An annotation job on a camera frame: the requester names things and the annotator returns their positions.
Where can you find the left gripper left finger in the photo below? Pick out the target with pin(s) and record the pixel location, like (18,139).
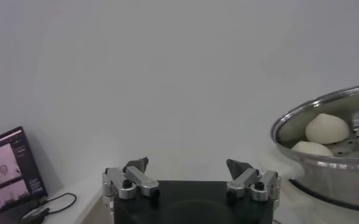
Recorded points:
(142,181)

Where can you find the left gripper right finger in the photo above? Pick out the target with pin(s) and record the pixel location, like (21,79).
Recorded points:
(243,179)

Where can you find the white steamed baozi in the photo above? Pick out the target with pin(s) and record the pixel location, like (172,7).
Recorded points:
(327,129)
(311,149)

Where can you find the stainless steel steamer basket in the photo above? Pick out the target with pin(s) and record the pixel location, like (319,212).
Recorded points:
(319,179)

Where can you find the white side table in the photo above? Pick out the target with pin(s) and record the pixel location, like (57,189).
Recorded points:
(87,194)

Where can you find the white electric cooking pot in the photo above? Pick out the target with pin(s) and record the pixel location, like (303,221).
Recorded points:
(313,213)

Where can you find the black laptop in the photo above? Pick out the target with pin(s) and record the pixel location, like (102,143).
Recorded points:
(11,170)

